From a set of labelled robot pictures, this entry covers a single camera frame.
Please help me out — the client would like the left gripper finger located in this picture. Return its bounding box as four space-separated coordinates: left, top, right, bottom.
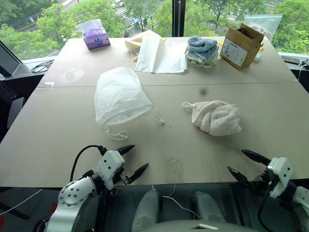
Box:
126 163 150 184
116 145 136 157

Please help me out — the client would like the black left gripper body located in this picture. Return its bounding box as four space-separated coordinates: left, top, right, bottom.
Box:
112 166 132 187

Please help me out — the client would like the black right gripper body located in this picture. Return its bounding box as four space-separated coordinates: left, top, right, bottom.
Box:
243 169 275 194

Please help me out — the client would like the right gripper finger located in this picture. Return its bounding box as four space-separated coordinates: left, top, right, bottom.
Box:
227 166 251 187
241 149 272 166

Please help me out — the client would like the pale pink towel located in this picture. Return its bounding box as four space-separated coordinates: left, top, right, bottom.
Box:
182 99 242 136

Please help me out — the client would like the flat white bag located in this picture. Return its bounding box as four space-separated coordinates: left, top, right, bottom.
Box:
134 36 188 74

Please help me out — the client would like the white folded towel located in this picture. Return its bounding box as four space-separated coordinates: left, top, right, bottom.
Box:
185 49 219 66

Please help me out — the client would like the light blue folded towel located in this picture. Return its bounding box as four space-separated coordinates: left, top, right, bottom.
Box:
187 36 219 55

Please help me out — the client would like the clear zip plastic bag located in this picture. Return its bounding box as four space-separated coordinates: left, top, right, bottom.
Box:
243 14 283 41

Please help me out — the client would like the grey rounded shape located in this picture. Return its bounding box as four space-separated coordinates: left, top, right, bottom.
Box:
133 189 161 227
192 191 226 222

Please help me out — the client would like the white power strip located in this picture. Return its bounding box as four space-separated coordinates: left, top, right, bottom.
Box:
281 55 309 65

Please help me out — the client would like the brown cardboard box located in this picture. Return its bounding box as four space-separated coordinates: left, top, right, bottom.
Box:
219 23 266 71

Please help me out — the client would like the purple tissue box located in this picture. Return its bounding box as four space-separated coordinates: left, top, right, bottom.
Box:
77 18 112 51

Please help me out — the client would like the dark monitor screen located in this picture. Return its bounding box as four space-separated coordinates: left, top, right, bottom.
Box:
0 40 24 78

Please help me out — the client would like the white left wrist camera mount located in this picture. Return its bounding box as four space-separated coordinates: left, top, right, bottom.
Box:
97 150 126 189

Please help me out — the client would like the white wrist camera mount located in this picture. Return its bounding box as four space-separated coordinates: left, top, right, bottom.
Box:
97 150 126 189
267 157 294 199

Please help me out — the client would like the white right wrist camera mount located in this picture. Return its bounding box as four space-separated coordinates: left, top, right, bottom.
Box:
267 157 294 199

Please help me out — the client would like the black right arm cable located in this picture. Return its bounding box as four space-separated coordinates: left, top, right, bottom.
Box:
257 186 274 231

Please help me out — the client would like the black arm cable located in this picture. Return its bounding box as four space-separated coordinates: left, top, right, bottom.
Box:
70 144 108 182
257 186 274 231

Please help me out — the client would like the white cable under table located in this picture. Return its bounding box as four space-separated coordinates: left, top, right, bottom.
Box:
151 184 201 219

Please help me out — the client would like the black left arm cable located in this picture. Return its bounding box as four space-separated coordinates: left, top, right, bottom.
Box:
70 144 108 182

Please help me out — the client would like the white mesh laundry bag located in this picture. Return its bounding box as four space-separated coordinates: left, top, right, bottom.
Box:
94 66 167 141

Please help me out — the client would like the thin white charging cable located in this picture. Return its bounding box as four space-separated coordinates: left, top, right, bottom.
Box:
296 63 309 81

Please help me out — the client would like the black coiled cable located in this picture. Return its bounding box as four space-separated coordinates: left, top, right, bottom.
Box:
31 59 55 73

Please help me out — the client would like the dark window frame post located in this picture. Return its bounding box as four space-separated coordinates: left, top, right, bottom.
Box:
171 0 186 38

